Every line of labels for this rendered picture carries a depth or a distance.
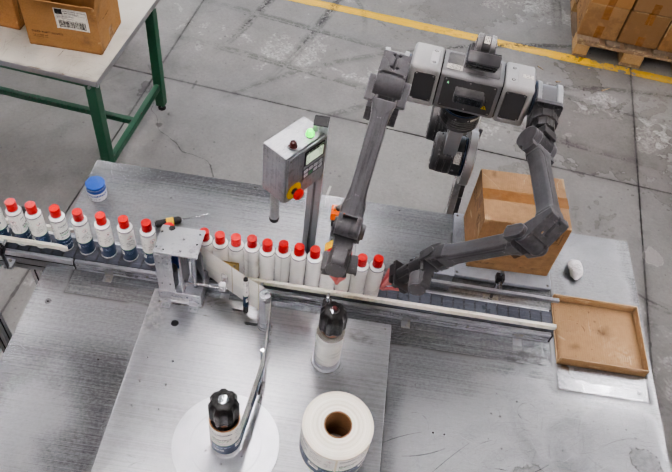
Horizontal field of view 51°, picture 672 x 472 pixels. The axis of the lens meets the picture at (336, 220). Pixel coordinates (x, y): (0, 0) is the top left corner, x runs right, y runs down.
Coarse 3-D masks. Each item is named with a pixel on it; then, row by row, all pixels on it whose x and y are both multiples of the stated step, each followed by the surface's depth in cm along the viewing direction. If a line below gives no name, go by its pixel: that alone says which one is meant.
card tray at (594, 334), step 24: (552, 312) 250; (576, 312) 251; (600, 312) 252; (624, 312) 253; (576, 336) 245; (600, 336) 246; (624, 336) 247; (576, 360) 235; (600, 360) 239; (624, 360) 240
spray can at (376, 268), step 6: (378, 258) 227; (372, 264) 229; (378, 264) 227; (372, 270) 229; (378, 270) 229; (372, 276) 231; (378, 276) 230; (366, 282) 236; (372, 282) 233; (378, 282) 233; (366, 288) 237; (372, 288) 236; (378, 288) 237; (366, 294) 239; (372, 294) 238
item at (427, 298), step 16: (80, 256) 241; (96, 256) 241; (272, 288) 240; (384, 304) 240; (432, 304) 242; (448, 304) 243; (464, 304) 243; (480, 304) 244; (480, 320) 240; (544, 320) 242
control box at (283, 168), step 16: (288, 128) 205; (304, 128) 205; (272, 144) 200; (288, 144) 200; (304, 144) 201; (272, 160) 202; (288, 160) 197; (304, 160) 204; (272, 176) 206; (288, 176) 202; (320, 176) 218; (272, 192) 211; (288, 192) 207
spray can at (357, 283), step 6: (360, 258) 226; (366, 258) 226; (360, 264) 227; (366, 264) 228; (360, 270) 228; (366, 270) 229; (354, 276) 231; (360, 276) 230; (366, 276) 233; (354, 282) 234; (360, 282) 233; (354, 288) 236; (360, 288) 236
